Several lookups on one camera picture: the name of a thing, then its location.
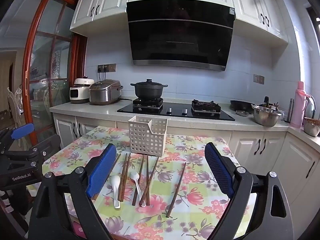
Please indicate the black frying pan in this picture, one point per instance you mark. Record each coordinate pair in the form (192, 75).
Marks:
(240, 105)

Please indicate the clear kettle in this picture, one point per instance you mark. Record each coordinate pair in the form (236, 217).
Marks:
(311, 108)

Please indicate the black glass gas cooktop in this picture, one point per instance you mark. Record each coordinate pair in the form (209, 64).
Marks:
(175, 112)

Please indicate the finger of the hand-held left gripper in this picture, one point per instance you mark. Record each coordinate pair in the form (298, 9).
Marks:
(37, 152)
(22, 130)

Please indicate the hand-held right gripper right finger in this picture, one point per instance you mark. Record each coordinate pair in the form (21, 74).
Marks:
(220, 171)

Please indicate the ornate white chair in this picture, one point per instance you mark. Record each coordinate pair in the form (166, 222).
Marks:
(13, 105)

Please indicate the gold wall switch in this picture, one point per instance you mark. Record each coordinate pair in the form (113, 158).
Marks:
(258, 78)

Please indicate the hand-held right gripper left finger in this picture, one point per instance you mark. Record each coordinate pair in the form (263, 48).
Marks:
(100, 171)

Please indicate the dark cooking utensils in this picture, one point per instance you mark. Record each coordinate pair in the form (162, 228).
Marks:
(266, 101)

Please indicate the red wooden glass door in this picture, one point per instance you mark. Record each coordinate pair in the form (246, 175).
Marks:
(27, 55)

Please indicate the gold wall socket panel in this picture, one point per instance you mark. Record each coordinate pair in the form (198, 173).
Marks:
(107, 68)

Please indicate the slim steel bottle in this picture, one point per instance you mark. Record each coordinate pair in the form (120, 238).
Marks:
(290, 110)

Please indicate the white small cooker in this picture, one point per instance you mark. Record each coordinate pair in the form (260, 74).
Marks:
(77, 92)

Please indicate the floral tablecloth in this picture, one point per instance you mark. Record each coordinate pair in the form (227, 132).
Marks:
(175, 205)

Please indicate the pink thermos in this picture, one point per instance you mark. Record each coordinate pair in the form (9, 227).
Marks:
(298, 105)

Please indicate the black burner grate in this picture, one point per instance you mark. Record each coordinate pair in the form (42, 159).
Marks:
(147, 102)
(206, 106)

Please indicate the black lidded pot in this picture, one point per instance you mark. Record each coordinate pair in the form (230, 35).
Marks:
(148, 90)

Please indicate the silver rice cooker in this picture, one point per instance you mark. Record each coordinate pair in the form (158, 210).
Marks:
(103, 92)

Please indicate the large steel mixing bowl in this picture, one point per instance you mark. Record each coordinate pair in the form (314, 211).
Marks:
(266, 117)

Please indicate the white perforated plastic basket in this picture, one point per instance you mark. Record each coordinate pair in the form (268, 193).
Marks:
(146, 136)

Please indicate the small steel bowl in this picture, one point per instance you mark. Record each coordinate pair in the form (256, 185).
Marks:
(311, 127)

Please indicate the white ceramic spoon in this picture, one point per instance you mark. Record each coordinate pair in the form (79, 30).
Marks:
(135, 177)
(115, 181)

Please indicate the small steel dish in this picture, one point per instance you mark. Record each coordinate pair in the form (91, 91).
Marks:
(242, 113)

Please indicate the black range hood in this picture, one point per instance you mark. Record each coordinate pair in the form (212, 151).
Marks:
(180, 35)

